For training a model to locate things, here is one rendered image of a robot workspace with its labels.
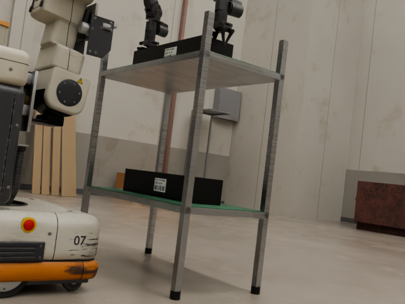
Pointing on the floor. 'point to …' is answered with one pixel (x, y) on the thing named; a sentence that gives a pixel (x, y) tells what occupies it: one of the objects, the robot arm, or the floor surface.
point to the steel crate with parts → (380, 208)
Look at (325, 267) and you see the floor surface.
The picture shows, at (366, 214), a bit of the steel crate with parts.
